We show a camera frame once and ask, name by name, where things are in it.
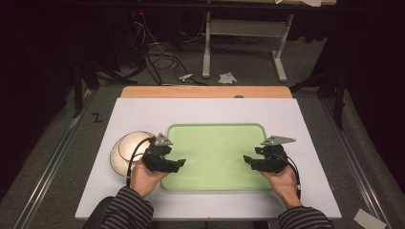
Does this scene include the wooden table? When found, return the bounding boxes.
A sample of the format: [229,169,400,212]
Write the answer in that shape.
[120,85,293,99]

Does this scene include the white board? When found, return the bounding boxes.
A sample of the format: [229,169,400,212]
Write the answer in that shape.
[74,96,343,221]

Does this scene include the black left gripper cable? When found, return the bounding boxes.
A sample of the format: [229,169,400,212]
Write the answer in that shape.
[125,136,158,188]

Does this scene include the metal floor rail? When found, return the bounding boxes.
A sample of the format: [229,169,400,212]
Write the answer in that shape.
[11,89,97,229]
[319,94,395,229]

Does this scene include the black computer tower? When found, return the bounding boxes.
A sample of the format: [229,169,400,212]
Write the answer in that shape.
[103,9,148,74]

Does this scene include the white round bowl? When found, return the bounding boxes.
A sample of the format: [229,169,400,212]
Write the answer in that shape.
[109,130,158,177]

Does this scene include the green tray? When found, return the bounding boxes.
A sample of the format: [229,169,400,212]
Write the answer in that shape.
[160,122,274,193]

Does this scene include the person's left hand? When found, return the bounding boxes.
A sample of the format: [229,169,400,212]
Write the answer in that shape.
[129,158,170,199]

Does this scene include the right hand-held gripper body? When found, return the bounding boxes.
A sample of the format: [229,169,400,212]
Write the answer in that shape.
[254,135,297,175]

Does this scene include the white metal desk frame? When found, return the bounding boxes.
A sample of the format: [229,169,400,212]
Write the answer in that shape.
[202,10,295,83]

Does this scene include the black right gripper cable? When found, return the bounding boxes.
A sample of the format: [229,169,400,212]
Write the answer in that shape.
[285,155,302,200]

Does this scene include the flat white paper sheet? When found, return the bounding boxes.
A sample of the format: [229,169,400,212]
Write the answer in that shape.
[352,207,388,229]

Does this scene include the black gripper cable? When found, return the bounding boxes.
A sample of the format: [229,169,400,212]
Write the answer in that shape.
[125,136,158,188]
[285,155,302,200]

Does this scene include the black stand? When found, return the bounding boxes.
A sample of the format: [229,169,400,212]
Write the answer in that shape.
[288,68,348,131]
[72,59,139,119]

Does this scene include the person's right hand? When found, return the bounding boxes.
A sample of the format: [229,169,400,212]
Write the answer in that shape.
[261,164,303,210]

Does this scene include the large crumpled white paper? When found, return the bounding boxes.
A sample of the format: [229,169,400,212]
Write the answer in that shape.
[218,72,239,85]

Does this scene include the tangle of floor cables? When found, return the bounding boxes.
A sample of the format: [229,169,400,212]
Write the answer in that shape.
[133,11,208,87]

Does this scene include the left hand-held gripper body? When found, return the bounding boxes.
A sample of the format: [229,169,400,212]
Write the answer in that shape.
[141,132,175,173]

